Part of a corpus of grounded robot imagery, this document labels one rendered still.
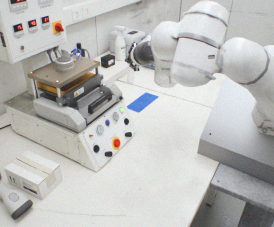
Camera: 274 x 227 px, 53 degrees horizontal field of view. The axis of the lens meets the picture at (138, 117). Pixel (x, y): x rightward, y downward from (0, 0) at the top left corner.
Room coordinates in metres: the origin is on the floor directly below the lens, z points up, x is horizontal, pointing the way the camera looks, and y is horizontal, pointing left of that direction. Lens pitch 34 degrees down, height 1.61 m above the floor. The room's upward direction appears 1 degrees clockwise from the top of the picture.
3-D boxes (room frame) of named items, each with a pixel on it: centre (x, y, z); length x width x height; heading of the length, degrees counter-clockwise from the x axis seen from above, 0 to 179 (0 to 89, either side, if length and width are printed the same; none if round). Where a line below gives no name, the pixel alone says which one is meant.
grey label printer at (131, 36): (2.13, 0.09, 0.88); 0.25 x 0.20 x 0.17; 54
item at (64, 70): (1.15, 0.35, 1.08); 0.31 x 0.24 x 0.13; 150
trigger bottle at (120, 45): (1.98, 0.15, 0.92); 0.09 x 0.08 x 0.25; 67
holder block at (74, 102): (1.12, 0.33, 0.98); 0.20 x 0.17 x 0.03; 150
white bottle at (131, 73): (1.69, 0.06, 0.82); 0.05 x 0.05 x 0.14
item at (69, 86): (1.12, 0.32, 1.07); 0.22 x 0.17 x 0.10; 150
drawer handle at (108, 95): (1.02, 0.17, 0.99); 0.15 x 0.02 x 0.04; 150
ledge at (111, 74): (1.86, 0.25, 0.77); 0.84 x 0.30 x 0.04; 150
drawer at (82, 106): (1.09, 0.29, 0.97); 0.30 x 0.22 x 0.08; 60
